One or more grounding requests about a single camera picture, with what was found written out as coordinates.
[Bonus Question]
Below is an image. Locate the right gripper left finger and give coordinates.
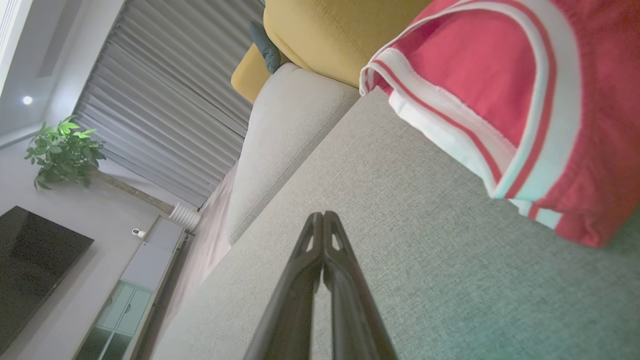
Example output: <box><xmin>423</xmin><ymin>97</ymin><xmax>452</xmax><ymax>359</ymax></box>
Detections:
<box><xmin>243</xmin><ymin>211</ymin><xmax>325</xmax><ymax>360</ymax></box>

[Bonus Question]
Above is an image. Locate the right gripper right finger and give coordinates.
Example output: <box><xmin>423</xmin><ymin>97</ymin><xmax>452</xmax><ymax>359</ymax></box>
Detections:
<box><xmin>323</xmin><ymin>210</ymin><xmax>398</xmax><ymax>360</ymax></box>

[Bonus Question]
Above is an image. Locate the red and white striped t-shirt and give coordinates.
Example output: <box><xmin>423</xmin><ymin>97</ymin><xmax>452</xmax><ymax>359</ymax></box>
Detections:
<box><xmin>359</xmin><ymin>0</ymin><xmax>640</xmax><ymax>249</ymax></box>

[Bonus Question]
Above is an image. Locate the grey fabric sofa seat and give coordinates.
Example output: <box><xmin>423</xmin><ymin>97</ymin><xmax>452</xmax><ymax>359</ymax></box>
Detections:
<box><xmin>150</xmin><ymin>87</ymin><xmax>640</xmax><ymax>360</ymax></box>

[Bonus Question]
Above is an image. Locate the white ribbed plant pot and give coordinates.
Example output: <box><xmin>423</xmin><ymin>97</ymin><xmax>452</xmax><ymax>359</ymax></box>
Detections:
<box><xmin>169</xmin><ymin>202</ymin><xmax>202</xmax><ymax>232</ymax></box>

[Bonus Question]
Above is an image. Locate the white television cabinet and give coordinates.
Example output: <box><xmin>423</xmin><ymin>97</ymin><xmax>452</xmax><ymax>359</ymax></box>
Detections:
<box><xmin>72</xmin><ymin>216</ymin><xmax>189</xmax><ymax>360</ymax></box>

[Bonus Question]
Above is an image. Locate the grey sofa back cushion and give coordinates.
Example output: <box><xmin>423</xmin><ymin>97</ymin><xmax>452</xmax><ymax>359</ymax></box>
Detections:
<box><xmin>226</xmin><ymin>62</ymin><xmax>362</xmax><ymax>247</ymax></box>

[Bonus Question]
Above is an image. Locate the small yellow upholstered cushion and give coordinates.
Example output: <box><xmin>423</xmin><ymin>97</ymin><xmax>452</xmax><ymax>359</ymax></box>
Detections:
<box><xmin>230</xmin><ymin>44</ymin><xmax>293</xmax><ymax>104</ymax></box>

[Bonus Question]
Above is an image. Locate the grey pleated curtain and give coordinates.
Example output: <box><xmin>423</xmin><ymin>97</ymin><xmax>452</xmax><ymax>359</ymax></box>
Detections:
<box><xmin>72</xmin><ymin>0</ymin><xmax>267</xmax><ymax>209</ymax></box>

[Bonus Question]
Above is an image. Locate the dark teal pillow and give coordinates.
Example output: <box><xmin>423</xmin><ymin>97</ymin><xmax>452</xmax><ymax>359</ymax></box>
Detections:
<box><xmin>248</xmin><ymin>19</ymin><xmax>282</xmax><ymax>75</ymax></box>

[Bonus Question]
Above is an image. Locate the black flat television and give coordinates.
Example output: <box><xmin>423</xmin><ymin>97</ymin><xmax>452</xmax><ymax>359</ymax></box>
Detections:
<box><xmin>0</xmin><ymin>205</ymin><xmax>95</xmax><ymax>354</ymax></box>

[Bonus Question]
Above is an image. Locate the large yellow upholstered cushion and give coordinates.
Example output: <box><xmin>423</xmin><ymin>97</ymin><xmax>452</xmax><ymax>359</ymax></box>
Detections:
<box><xmin>263</xmin><ymin>0</ymin><xmax>435</xmax><ymax>90</ymax></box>

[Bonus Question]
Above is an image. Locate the green leafy house plant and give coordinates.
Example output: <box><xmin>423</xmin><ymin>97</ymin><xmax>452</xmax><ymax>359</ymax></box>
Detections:
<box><xmin>24</xmin><ymin>116</ymin><xmax>176</xmax><ymax>215</ymax></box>

